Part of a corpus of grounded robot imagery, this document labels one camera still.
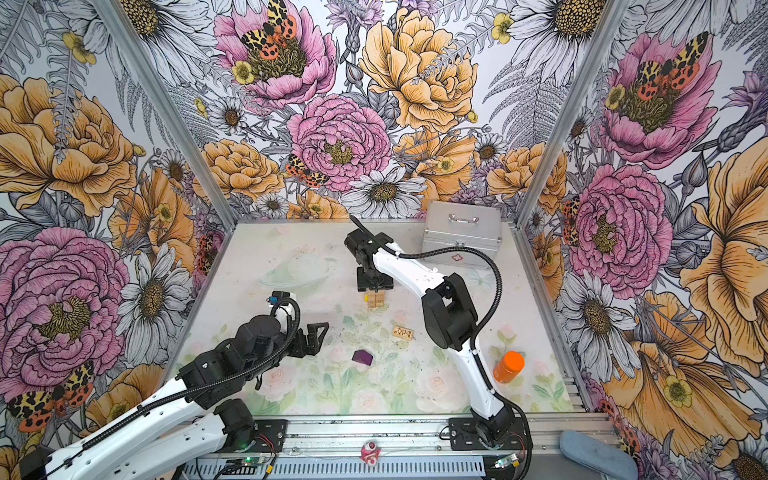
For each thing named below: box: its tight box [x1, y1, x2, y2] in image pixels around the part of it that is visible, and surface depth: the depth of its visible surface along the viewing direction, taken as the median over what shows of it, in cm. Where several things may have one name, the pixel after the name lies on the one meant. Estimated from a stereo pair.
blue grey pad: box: [559, 430, 639, 480], surface depth 71 cm
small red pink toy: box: [360, 441, 381, 467], surface depth 70 cm
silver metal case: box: [422, 201, 502, 269], surface depth 102 cm
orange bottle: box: [493, 351, 525, 384], surface depth 78 cm
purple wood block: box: [351, 350, 373, 366], surface depth 89 cm
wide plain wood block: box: [368, 291, 385, 301], surface depth 98 cm
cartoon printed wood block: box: [392, 325, 414, 341], surface depth 93 cm
